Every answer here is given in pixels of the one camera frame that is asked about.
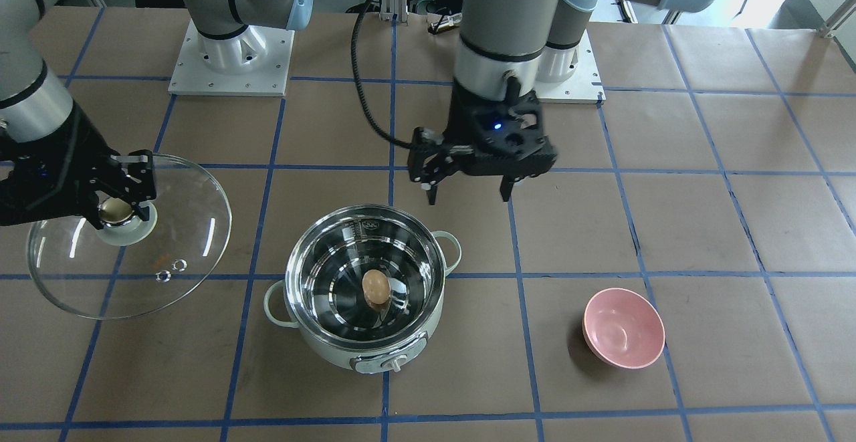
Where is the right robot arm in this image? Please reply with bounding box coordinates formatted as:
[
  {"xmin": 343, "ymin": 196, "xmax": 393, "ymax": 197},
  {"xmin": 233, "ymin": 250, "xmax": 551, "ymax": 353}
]
[{"xmin": 1, "ymin": 0, "xmax": 156, "ymax": 229}]

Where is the pink bowl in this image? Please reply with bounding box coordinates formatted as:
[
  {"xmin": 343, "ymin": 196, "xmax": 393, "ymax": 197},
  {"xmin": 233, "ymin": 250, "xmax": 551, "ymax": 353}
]
[{"xmin": 582, "ymin": 287, "xmax": 665, "ymax": 370}]

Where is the glass pot lid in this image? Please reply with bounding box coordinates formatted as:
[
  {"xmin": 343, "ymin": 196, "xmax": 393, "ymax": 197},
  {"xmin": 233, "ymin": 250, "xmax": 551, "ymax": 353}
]
[{"xmin": 25, "ymin": 154, "xmax": 232, "ymax": 320}]

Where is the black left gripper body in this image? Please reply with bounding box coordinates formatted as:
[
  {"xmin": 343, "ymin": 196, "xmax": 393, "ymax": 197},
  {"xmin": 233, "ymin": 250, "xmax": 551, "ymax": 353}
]
[{"xmin": 409, "ymin": 80, "xmax": 558, "ymax": 184}]

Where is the brown egg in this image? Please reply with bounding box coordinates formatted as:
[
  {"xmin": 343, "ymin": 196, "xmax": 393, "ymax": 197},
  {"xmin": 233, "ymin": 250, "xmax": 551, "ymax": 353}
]
[{"xmin": 362, "ymin": 269, "xmax": 391, "ymax": 307}]

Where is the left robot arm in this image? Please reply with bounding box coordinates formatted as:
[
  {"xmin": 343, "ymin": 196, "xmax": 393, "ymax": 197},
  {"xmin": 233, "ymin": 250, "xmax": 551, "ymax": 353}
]
[{"xmin": 407, "ymin": 0, "xmax": 714, "ymax": 205}]

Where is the black braided cable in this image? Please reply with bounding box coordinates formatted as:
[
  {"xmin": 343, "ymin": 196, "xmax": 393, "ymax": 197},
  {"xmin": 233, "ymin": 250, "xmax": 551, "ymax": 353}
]
[{"xmin": 350, "ymin": 0, "xmax": 422, "ymax": 150}]

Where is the pale green cooking pot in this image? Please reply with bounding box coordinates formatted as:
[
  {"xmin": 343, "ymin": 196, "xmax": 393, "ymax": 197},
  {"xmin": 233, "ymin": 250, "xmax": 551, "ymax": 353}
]
[{"xmin": 263, "ymin": 204, "xmax": 463, "ymax": 374}]

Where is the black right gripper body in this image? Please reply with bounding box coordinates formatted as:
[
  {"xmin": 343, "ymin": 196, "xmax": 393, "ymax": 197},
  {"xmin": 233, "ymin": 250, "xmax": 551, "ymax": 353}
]
[{"xmin": 1, "ymin": 104, "xmax": 158, "ymax": 227}]

